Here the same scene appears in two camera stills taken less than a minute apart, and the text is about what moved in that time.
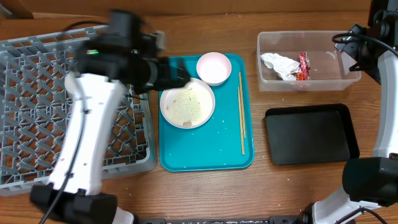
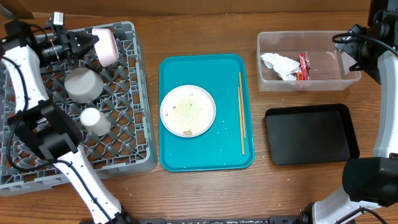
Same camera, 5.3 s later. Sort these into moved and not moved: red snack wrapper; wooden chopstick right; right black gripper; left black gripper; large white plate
Moved: left black gripper; large white plate
Not moved: right black gripper; red snack wrapper; wooden chopstick right
